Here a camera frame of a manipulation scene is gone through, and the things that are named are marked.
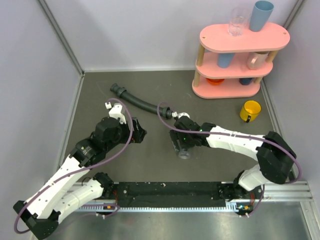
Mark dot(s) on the tall blue cup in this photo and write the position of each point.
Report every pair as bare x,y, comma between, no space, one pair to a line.
261,12

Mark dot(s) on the pink mug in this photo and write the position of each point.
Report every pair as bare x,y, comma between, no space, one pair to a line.
256,59

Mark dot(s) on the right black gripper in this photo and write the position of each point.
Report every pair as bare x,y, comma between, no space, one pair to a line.
176,135

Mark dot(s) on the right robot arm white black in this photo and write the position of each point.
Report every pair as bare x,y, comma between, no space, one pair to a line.
273,155

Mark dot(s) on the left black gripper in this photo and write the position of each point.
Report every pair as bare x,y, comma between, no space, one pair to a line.
138,132

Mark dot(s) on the clear drinking glass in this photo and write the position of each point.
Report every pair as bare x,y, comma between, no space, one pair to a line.
238,21

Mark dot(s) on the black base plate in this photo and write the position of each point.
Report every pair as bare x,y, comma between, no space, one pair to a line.
178,194

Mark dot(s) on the blue cup middle shelf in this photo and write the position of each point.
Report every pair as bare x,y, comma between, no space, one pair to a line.
225,59

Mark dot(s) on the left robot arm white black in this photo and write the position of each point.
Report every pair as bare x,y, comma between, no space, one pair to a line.
43,212

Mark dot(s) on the aluminium rail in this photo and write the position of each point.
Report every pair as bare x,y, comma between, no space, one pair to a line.
271,192

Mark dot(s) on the yellow mug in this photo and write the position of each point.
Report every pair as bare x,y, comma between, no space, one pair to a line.
250,110

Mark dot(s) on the dark blue cup bottom shelf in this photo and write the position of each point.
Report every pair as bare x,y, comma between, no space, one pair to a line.
245,81

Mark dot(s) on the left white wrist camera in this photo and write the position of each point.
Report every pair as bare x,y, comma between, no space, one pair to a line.
116,111

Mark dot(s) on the orange bowl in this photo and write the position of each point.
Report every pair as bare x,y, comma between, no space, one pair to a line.
214,82

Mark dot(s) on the pink three-tier shelf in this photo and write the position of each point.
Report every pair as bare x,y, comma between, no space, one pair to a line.
215,39

